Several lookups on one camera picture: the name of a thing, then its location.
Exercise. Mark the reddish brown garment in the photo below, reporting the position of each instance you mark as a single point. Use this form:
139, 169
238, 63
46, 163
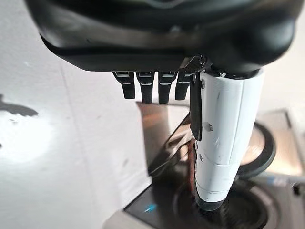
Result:
191, 162

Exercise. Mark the stainless steel coffee machine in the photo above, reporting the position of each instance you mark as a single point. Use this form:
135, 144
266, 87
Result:
164, 133

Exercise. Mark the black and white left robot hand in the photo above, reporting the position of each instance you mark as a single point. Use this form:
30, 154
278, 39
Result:
147, 35

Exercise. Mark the round glass washing machine door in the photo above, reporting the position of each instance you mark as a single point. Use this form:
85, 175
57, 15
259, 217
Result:
261, 152

